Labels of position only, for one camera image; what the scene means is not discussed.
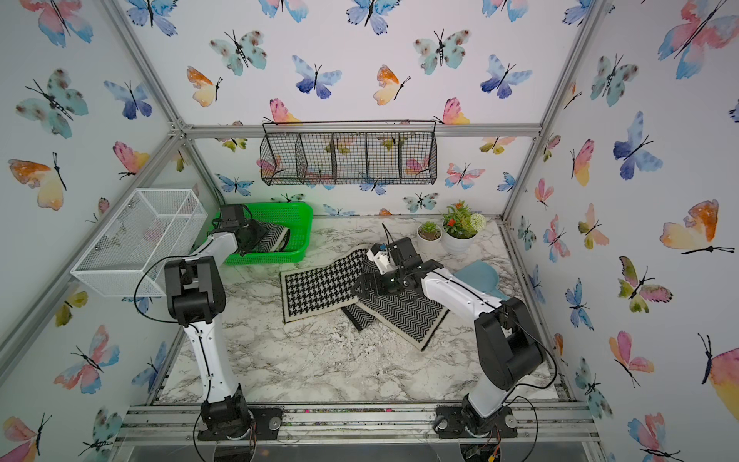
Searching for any black white patterned knit scarf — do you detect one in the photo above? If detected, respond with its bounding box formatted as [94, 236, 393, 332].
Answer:
[280, 248, 448, 350]

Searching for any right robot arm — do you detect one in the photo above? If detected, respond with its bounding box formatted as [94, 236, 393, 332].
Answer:
[352, 261, 546, 425]

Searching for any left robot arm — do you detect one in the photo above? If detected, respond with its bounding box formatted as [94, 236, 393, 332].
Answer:
[164, 224, 262, 432]

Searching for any green plastic basket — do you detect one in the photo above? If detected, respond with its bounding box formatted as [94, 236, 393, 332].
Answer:
[226, 202, 314, 266]

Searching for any small succulent in white pot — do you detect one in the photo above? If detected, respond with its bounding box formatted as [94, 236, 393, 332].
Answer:
[417, 221, 443, 253]

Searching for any light blue plastic scoop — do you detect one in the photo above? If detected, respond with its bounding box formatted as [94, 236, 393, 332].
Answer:
[454, 260, 509, 300]

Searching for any flowering plant in white pot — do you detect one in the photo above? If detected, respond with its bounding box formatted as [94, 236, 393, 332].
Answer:
[442, 201, 487, 254]

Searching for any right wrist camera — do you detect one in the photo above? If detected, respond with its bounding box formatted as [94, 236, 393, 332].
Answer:
[367, 238, 423, 275]

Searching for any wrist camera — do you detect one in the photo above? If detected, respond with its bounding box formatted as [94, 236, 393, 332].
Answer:
[212, 204, 250, 233]
[367, 238, 423, 275]

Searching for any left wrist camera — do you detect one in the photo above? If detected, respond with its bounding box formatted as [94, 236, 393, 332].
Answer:
[212, 204, 250, 233]

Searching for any white mesh wall basket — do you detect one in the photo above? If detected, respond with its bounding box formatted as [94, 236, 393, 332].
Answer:
[70, 189, 208, 298]

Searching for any black wire wall basket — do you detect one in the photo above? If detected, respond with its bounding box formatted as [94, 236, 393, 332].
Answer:
[258, 119, 438, 187]

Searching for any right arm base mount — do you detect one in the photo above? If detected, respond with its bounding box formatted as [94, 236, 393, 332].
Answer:
[432, 404, 518, 440]

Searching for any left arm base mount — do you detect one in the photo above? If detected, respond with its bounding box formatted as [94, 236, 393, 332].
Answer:
[196, 402, 283, 442]

